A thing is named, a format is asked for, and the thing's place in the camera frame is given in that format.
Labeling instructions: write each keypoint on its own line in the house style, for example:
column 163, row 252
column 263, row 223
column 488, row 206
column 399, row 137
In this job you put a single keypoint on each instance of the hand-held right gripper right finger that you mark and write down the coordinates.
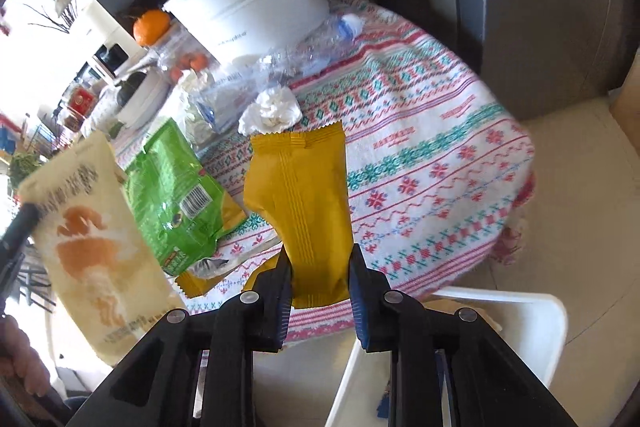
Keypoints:
column 356, row 302

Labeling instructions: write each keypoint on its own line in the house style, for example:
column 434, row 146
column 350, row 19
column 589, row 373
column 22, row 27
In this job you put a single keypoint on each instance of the white and black appliance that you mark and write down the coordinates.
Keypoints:
column 111, row 58

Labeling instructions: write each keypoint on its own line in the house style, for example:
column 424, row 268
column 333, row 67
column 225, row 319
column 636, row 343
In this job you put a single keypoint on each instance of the small orange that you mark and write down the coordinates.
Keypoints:
column 196, row 62
column 176, row 74

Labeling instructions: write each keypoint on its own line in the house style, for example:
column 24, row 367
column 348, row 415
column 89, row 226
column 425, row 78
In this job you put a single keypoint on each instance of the person's left hand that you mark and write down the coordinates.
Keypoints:
column 20, row 357

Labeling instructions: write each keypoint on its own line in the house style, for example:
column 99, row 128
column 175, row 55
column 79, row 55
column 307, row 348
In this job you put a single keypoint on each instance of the clear plastic bag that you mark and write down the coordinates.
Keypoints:
column 215, row 102

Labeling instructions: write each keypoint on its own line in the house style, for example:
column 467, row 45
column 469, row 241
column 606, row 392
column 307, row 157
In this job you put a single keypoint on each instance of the green and white snack packet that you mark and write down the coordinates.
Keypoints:
column 170, row 197

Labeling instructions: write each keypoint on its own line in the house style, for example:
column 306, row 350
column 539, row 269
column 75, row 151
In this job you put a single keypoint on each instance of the cream snack bag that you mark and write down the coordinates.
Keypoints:
column 95, row 232

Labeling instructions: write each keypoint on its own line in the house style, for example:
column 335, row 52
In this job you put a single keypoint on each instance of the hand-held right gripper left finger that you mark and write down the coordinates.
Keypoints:
column 286, row 307

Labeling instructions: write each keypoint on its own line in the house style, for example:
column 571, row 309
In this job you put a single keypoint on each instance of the glass jar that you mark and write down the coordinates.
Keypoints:
column 172, row 49

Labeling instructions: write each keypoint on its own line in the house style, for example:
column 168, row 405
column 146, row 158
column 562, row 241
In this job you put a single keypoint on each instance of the yellow snack packet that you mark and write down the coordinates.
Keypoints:
column 192, row 283
column 300, row 207

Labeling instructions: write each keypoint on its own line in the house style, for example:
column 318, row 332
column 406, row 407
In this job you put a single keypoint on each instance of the dark grey cabinet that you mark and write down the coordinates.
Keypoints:
column 525, row 32

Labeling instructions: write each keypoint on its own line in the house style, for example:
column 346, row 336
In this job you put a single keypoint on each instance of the red tin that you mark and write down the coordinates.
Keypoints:
column 80, row 102

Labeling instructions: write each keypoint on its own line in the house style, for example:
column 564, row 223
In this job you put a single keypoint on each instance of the crumpled white tissue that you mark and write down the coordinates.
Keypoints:
column 270, row 109

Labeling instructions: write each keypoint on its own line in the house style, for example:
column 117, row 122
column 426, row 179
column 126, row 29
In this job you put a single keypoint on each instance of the white plastic bin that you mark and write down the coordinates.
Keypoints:
column 525, row 332

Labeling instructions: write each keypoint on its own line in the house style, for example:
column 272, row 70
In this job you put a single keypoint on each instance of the green plant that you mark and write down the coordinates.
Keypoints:
column 27, row 164

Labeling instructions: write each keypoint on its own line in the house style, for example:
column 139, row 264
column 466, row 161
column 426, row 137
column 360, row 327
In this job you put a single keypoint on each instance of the silver foil wrapper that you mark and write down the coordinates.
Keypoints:
column 212, row 266

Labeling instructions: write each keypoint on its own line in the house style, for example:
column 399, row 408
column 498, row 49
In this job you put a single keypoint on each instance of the dark green fruit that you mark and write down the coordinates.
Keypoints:
column 131, row 87

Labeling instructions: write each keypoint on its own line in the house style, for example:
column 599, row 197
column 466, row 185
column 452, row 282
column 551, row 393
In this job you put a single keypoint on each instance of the white bowl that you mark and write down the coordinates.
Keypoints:
column 145, row 102

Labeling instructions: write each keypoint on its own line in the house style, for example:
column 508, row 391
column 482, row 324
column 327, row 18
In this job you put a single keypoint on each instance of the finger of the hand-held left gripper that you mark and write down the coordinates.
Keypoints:
column 17, row 227

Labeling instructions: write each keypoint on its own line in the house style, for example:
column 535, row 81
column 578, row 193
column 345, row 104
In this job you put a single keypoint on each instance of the patterned tablecloth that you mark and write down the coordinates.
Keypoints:
column 425, row 157

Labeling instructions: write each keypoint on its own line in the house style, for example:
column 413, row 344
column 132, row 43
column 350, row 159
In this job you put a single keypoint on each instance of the crushed clear plastic bottle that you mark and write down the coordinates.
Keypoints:
column 310, row 52

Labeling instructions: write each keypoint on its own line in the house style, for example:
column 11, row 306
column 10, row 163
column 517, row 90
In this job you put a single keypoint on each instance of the large orange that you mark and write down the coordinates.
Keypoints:
column 150, row 28

